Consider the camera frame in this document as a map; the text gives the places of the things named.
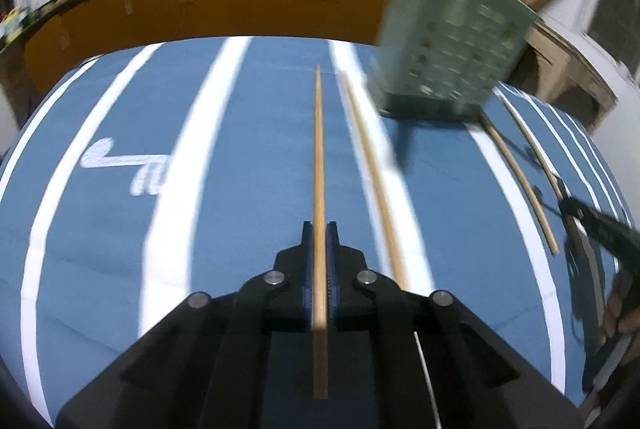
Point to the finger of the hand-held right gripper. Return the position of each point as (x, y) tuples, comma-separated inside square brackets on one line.
[(582, 259), (605, 226)]

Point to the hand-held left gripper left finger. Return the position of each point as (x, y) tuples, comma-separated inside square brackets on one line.
[(307, 269)]

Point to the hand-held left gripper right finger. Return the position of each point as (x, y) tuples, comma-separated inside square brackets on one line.
[(334, 269)]

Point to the green perforated utensil holder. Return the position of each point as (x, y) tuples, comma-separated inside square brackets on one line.
[(450, 44)]

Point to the person's right hand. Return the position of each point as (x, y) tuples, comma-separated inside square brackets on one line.
[(622, 304)]

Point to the blue white striped tablecloth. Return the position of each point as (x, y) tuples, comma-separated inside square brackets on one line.
[(250, 209)]

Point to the worn beige side table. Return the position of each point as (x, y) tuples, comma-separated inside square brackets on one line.
[(575, 69)]

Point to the wooden base cabinets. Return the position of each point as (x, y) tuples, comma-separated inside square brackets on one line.
[(225, 4)]

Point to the yellow detergent bottle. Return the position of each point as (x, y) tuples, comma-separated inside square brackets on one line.
[(12, 24)]

